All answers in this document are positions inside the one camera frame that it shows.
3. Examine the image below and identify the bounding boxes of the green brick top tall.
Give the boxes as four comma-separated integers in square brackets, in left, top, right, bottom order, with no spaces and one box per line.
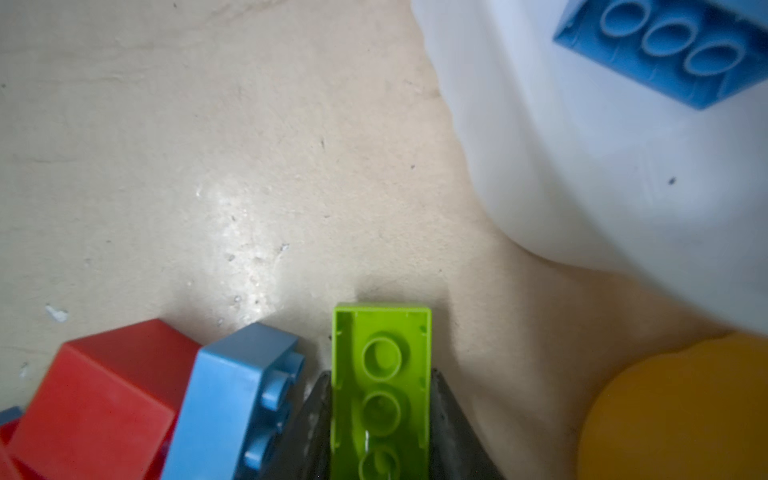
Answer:
[330,303,432,479]

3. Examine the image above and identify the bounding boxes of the near white plastic bin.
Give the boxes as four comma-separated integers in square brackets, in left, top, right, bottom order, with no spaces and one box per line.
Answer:
[411,1,767,333]

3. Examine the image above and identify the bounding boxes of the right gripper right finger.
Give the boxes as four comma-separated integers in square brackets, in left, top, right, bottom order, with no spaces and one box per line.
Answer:
[429,368,504,480]

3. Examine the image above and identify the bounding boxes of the red square brick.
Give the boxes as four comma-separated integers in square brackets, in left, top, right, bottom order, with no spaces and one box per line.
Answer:
[9,319,201,479]

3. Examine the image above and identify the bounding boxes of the yellow plastic bin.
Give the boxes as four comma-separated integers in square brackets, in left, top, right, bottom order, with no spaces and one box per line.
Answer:
[577,333,767,479]

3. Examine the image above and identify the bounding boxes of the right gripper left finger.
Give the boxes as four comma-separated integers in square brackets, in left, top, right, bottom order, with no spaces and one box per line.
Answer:
[263,371,332,480]

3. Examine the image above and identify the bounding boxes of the light blue brick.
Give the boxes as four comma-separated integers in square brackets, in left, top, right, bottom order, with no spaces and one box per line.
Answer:
[161,323,305,479]

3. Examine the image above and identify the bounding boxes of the red long brick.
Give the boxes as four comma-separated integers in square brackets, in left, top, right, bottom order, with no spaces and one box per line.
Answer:
[0,419,25,480]

